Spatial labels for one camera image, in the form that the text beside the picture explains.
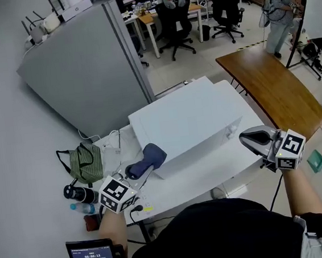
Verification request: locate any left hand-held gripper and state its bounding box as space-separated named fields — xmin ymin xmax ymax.
xmin=97 ymin=167 xmax=159 ymax=216

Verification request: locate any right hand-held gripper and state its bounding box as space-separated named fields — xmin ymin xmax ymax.
xmin=238 ymin=121 xmax=309 ymax=177

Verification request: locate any blue cleaning cloth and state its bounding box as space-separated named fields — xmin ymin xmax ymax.
xmin=122 ymin=141 xmax=170 ymax=181

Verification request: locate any white microwave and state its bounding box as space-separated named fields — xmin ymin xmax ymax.
xmin=125 ymin=81 xmax=251 ymax=183

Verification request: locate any person's right forearm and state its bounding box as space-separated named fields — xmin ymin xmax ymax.
xmin=281 ymin=165 xmax=322 ymax=222

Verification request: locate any person's left forearm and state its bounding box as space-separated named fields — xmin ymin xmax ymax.
xmin=96 ymin=208 xmax=131 ymax=258

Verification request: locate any white power strip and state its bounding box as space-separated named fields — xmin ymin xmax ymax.
xmin=116 ymin=166 xmax=156 ymax=221

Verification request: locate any black power plug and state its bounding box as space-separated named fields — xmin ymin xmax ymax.
xmin=128 ymin=204 xmax=146 ymax=226

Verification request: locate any white flat carton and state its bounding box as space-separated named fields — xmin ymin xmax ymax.
xmin=101 ymin=141 xmax=126 ymax=175

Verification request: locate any green plastic dustpan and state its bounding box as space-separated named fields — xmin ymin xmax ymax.
xmin=305 ymin=148 xmax=322 ymax=174

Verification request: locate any curved wooden table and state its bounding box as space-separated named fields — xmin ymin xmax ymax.
xmin=214 ymin=40 xmax=322 ymax=151

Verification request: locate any green striped bag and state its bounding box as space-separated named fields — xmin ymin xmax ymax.
xmin=55 ymin=140 xmax=106 ymax=191

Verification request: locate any clear water bottle blue cap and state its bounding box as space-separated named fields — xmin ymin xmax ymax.
xmin=69 ymin=200 xmax=101 ymax=218

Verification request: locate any black thermos bottle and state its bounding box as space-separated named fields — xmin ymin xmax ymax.
xmin=61 ymin=175 xmax=100 ymax=207

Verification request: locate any black and red box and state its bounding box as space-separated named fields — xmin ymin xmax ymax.
xmin=82 ymin=213 xmax=104 ymax=233

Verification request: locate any person's black shirt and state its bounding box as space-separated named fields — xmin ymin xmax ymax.
xmin=123 ymin=189 xmax=322 ymax=258

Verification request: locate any small black monitor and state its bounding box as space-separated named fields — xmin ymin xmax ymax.
xmin=65 ymin=236 xmax=117 ymax=258

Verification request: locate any black trash bin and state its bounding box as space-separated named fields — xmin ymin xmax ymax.
xmin=200 ymin=24 xmax=212 ymax=42

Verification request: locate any black office chair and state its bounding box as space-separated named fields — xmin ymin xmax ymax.
xmin=152 ymin=0 xmax=198 ymax=63
xmin=207 ymin=0 xmax=249 ymax=46
xmin=129 ymin=31 xmax=151 ymax=69

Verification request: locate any whiteboard on black stand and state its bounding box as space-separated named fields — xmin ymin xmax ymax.
xmin=278 ymin=0 xmax=322 ymax=84

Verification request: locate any white office desk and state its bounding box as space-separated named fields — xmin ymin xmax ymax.
xmin=122 ymin=11 xmax=148 ymax=54

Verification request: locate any wooden top office desk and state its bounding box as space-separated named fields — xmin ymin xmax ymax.
xmin=137 ymin=2 xmax=208 ymax=61

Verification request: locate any cream router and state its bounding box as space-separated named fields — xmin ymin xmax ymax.
xmin=40 ymin=13 xmax=62 ymax=34

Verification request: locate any gray router with antennas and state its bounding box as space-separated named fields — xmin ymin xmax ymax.
xmin=19 ymin=10 xmax=47 ymax=46

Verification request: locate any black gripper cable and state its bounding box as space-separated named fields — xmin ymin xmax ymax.
xmin=265 ymin=171 xmax=288 ymax=212

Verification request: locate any white refrigerator cable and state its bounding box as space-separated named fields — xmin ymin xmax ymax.
xmin=77 ymin=127 xmax=102 ymax=144

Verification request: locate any gray harness strap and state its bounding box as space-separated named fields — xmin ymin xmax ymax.
xmin=294 ymin=213 xmax=322 ymax=258

